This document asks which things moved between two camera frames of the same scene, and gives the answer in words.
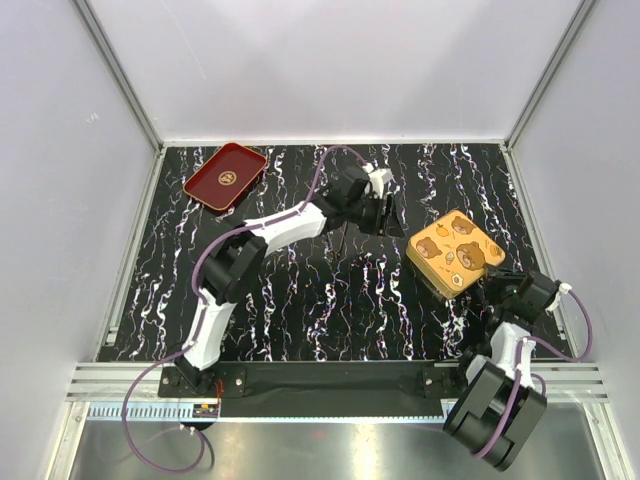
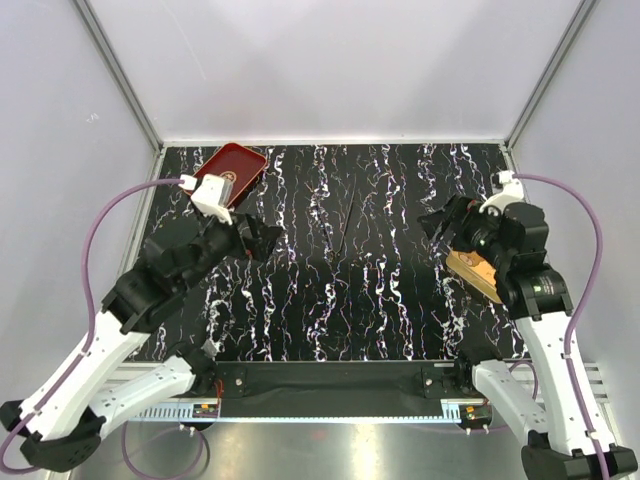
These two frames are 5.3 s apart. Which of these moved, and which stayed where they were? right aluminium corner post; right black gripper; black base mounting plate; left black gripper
Moved: right black gripper; left black gripper
Stayed: black base mounting plate; right aluminium corner post
